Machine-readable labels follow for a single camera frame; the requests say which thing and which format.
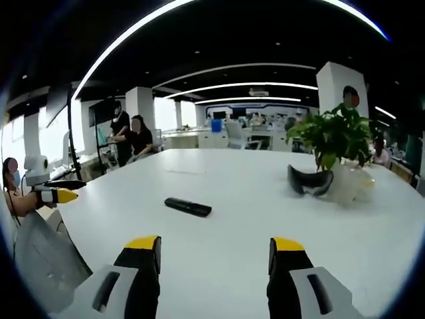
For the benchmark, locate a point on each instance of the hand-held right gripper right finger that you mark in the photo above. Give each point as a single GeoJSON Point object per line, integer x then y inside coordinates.
{"type": "Point", "coordinates": [285, 285]}

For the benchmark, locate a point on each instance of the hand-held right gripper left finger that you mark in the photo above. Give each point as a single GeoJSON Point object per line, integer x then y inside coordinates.
{"type": "Point", "coordinates": [142, 285]}

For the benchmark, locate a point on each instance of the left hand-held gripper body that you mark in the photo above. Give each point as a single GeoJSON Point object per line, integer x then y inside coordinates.
{"type": "Point", "coordinates": [34, 166]}

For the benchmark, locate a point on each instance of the black remote control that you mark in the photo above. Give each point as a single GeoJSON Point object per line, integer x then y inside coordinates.
{"type": "Point", "coordinates": [188, 206]}

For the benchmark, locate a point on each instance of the person's left hand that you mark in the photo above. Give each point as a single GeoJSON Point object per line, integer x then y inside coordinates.
{"type": "Point", "coordinates": [46, 205]}

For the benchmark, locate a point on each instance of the black stand pole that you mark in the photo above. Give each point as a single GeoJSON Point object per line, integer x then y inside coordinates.
{"type": "Point", "coordinates": [74, 139]}

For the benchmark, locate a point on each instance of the grey mesh chair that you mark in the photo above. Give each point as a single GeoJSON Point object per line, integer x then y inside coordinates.
{"type": "Point", "coordinates": [46, 259]}

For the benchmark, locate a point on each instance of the black headset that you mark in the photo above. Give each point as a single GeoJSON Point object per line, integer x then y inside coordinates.
{"type": "Point", "coordinates": [308, 184]}

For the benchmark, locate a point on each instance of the clear glass vase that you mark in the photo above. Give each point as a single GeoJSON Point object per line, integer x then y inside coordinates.
{"type": "Point", "coordinates": [353, 186]}

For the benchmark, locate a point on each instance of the long curved ceiling light strip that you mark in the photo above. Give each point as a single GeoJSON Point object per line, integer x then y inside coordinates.
{"type": "Point", "coordinates": [109, 50]}

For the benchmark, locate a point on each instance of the green leafy plant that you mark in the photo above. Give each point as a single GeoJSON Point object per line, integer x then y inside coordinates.
{"type": "Point", "coordinates": [335, 136]}

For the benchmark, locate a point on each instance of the white office chair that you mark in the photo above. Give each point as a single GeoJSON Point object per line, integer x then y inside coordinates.
{"type": "Point", "coordinates": [236, 134]}

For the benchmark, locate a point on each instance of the blue bin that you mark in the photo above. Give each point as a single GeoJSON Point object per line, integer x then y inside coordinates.
{"type": "Point", "coordinates": [216, 126]}

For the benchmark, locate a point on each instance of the black wall screen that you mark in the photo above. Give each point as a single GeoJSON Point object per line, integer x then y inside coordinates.
{"type": "Point", "coordinates": [101, 111]}

